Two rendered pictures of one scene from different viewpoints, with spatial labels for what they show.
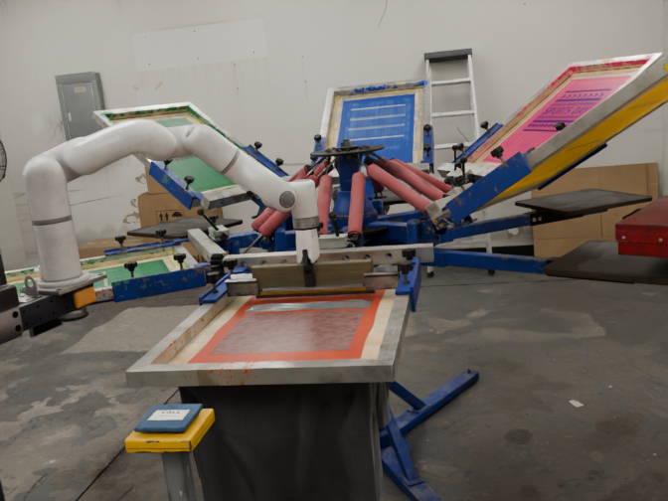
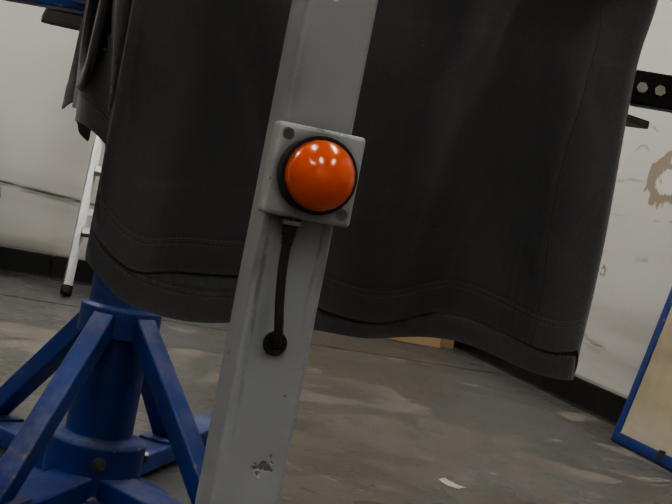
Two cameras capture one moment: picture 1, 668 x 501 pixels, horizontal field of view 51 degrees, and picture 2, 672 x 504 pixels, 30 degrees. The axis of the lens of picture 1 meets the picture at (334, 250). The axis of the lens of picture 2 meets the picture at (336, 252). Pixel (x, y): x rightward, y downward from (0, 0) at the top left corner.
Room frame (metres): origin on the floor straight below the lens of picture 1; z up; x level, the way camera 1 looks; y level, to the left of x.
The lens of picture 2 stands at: (0.62, 0.64, 0.65)
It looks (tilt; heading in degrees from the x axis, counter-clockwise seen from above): 3 degrees down; 332
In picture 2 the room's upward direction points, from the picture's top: 11 degrees clockwise
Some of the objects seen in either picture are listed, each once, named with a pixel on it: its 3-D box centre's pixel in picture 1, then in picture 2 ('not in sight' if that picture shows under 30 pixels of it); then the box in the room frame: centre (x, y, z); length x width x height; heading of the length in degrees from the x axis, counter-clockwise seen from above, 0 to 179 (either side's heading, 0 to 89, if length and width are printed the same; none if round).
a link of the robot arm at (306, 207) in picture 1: (289, 199); not in sight; (1.99, 0.11, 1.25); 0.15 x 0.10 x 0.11; 112
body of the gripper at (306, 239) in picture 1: (307, 242); not in sight; (2.00, 0.07, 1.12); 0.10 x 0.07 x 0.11; 169
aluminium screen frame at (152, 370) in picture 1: (296, 316); not in sight; (1.78, 0.11, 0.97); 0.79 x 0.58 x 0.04; 169
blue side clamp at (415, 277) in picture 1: (409, 284); not in sight; (1.96, -0.20, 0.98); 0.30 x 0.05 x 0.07; 169
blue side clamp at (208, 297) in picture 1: (225, 293); not in sight; (2.07, 0.34, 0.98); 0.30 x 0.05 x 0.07; 169
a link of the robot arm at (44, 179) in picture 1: (46, 189); not in sight; (1.76, 0.69, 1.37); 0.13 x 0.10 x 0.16; 22
